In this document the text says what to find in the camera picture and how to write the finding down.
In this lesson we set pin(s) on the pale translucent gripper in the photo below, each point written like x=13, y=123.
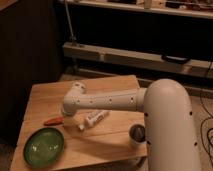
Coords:
x=68, y=121

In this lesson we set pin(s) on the red pepper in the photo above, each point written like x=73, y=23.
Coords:
x=54, y=121

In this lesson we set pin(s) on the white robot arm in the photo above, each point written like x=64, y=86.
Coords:
x=169, y=120

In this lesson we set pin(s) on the green ceramic bowl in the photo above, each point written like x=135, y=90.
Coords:
x=43, y=148

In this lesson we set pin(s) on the white toothpaste tube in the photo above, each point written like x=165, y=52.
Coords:
x=92, y=119

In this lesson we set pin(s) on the wooden table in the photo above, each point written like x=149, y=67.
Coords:
x=106, y=142

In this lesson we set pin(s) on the long wooden shelf unit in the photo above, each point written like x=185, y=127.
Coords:
x=133, y=59

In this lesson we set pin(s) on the white cup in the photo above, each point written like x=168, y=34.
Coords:
x=137, y=135

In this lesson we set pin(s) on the metal pole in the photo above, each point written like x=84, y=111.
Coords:
x=72, y=36

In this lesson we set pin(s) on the black device on shelf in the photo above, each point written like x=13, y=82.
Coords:
x=175, y=59

